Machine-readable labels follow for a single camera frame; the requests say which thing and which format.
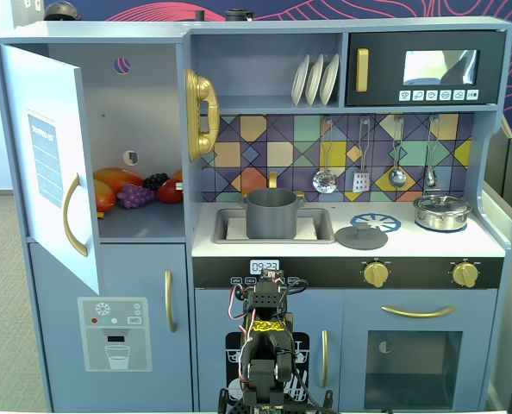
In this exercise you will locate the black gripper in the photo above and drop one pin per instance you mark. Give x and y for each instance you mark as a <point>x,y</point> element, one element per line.
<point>269,280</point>

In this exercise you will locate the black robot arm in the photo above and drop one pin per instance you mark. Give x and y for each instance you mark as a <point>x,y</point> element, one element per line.
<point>260,366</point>

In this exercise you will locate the cabinet door with shopping list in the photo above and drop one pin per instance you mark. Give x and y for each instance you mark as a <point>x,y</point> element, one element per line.
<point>19,151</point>

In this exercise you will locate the gray plastic pot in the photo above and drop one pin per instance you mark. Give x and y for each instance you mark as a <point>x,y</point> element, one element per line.
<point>271,215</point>

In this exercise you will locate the gray toy sink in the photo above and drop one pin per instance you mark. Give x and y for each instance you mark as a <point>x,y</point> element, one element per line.
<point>322,226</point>

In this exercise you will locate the oven door with window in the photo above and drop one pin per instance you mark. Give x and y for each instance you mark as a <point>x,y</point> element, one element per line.
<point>355,310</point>

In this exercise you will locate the gray plastic pot lid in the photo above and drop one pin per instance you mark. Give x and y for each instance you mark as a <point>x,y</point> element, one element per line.
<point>359,239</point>

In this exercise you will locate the gold toy faucet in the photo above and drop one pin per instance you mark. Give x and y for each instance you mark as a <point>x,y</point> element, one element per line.
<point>273,179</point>

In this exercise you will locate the gold stove knob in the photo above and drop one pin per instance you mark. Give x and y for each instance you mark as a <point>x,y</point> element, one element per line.
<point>465,274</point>
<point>376,274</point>

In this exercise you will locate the steel toy skimmer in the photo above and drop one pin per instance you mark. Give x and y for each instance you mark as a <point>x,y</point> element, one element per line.
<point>325,181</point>

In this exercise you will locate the steel toy spatula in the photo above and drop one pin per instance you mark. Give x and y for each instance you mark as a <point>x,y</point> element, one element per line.
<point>361,182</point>

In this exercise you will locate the red toy fruit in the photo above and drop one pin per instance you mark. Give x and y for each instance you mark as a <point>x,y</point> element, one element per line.
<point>170,192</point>

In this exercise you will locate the orange toy fruit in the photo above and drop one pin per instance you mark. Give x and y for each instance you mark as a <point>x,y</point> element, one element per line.
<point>177,174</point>

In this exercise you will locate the fridge door with dispenser graphic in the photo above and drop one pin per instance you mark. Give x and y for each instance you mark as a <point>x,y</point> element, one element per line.
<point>122,276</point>

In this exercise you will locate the black toy grapes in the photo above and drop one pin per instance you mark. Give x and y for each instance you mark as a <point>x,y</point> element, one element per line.
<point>154,181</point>

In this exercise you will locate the purple toy grapes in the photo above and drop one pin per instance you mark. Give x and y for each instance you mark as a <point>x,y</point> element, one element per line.
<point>135,196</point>

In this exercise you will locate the steel toy ladle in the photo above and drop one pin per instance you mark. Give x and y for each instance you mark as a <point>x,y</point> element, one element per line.
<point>397,177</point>

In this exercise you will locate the steel toy pot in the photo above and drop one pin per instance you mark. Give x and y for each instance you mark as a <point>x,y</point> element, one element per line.
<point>441,221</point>

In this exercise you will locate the gold toy telephone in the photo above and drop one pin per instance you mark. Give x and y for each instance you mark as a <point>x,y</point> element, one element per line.
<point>195,108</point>

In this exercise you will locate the steel pot lid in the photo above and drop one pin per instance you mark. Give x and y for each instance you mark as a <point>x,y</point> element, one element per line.
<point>441,202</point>

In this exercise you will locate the orange yellow toy mango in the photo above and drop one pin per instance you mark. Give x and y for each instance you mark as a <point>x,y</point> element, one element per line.
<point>114,177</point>

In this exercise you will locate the yellow toy fruit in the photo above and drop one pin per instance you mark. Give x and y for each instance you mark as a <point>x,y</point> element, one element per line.
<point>103,196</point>

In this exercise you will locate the steel toy spoon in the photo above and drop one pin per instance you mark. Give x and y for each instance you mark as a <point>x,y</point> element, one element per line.
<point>430,177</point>

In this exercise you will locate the white toy plate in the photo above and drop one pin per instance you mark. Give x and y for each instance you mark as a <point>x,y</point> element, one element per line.
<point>329,79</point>
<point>300,79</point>
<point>314,79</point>

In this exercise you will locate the blue toy kitchen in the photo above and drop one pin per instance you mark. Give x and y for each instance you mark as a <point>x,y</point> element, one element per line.
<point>491,181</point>

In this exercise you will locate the black toy microwave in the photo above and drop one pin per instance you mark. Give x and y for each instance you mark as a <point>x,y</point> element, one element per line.
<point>385,64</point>

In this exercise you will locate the black round container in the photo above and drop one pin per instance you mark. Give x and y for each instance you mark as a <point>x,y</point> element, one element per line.
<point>239,16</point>

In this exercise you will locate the black helmet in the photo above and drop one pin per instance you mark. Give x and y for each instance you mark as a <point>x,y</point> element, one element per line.
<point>62,9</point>

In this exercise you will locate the small black post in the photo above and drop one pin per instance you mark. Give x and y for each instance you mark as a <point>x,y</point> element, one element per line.
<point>199,15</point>

